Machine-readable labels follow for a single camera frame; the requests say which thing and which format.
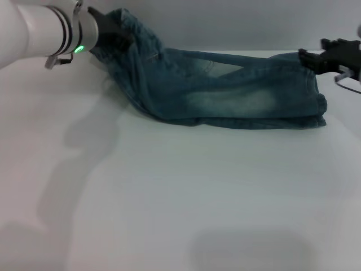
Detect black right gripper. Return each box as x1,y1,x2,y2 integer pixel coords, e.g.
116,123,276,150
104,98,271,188
298,38,361,76

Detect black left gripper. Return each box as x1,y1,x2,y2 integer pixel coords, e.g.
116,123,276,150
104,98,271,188
87,6,134,54

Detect blue denim shorts with print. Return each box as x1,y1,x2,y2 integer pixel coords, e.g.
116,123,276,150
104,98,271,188
90,7,328,129

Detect grey right arm cable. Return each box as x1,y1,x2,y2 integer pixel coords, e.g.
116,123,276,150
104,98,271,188
334,70,361,94

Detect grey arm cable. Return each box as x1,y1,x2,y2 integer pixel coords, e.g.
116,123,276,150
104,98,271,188
334,70,361,94
44,53,76,70

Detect grey left arm cable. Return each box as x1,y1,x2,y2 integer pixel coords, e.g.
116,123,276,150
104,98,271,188
44,53,76,70

